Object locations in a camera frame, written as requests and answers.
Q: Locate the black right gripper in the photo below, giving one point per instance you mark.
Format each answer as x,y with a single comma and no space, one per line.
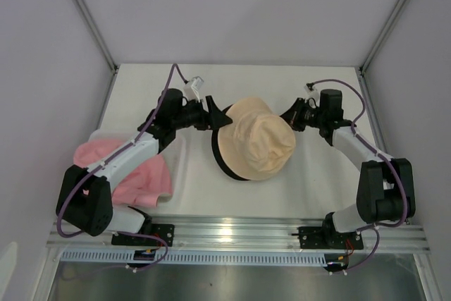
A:
292,113

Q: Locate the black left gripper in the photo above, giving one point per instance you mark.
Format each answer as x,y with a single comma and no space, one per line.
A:
213,118

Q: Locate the beige bucket hat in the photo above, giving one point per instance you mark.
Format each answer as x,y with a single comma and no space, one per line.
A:
258,143

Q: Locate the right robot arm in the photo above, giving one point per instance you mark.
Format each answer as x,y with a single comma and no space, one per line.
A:
385,192

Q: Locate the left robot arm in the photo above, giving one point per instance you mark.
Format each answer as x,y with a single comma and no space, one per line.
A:
85,199

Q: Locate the white plastic basket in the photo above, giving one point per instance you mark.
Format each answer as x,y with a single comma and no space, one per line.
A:
175,156

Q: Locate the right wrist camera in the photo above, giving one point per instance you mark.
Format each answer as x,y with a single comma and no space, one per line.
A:
312,92

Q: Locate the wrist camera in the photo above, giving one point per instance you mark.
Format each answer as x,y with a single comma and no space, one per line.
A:
312,92
192,89

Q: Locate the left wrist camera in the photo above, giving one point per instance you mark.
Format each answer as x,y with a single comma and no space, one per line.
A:
192,89

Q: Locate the aluminium mounting rail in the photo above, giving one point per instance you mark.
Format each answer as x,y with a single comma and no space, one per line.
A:
245,234

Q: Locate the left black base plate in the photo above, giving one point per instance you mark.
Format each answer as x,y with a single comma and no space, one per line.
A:
149,235

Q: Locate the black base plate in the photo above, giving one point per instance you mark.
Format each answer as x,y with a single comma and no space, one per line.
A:
319,238
149,235

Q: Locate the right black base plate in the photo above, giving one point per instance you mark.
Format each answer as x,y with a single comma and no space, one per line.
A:
319,238

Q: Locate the left aluminium frame post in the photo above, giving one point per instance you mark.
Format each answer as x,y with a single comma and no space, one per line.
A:
96,35

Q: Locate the aluminium frame post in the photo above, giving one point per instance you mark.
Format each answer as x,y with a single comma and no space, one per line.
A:
96,35
383,34

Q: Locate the right aluminium frame post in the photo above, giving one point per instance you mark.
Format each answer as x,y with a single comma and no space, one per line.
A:
383,34

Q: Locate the white slotted cable duct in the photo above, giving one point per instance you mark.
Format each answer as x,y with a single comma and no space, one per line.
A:
202,257

